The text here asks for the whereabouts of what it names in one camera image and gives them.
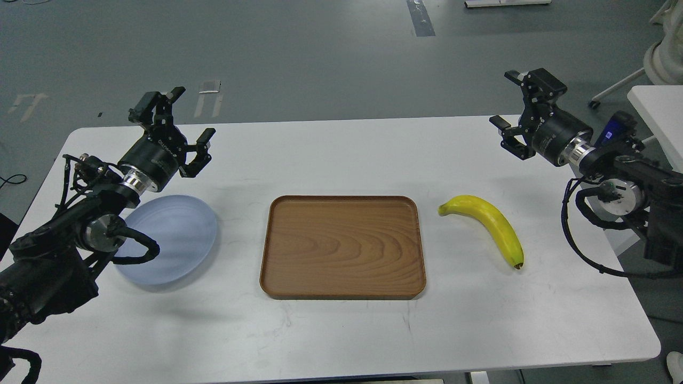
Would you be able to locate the white chair base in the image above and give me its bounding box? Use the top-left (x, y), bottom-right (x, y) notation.
top-left (588, 1), bottom-right (682, 109)

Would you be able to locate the brown wooden tray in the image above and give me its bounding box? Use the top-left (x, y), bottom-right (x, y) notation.
top-left (259, 195), bottom-right (427, 300)

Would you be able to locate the white side table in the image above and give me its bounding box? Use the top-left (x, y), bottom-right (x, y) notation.
top-left (627, 85), bottom-right (682, 173)

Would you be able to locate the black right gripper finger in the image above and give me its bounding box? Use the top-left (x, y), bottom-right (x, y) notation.
top-left (489, 116), bottom-right (536, 160)
top-left (504, 68), bottom-right (568, 126)

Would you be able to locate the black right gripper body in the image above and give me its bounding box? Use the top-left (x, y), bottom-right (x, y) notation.
top-left (531, 109), bottom-right (593, 167)

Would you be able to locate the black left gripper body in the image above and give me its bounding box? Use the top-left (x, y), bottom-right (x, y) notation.
top-left (117, 126), bottom-right (187, 192)

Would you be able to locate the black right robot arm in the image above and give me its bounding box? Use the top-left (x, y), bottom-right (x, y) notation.
top-left (489, 68), bottom-right (682, 279)

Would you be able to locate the white shoe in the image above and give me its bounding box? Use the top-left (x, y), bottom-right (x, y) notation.
top-left (666, 351), bottom-right (683, 384)

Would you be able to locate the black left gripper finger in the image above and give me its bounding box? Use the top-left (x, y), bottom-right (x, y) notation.
top-left (179, 128), bottom-right (216, 178)
top-left (128, 86), bottom-right (186, 136)

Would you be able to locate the light blue plate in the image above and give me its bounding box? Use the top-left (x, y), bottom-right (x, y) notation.
top-left (117, 195), bottom-right (218, 286)

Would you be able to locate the yellow banana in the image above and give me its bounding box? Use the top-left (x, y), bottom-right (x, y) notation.
top-left (438, 195), bottom-right (525, 270)

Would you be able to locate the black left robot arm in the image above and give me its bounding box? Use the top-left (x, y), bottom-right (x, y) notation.
top-left (1, 86), bottom-right (215, 383)

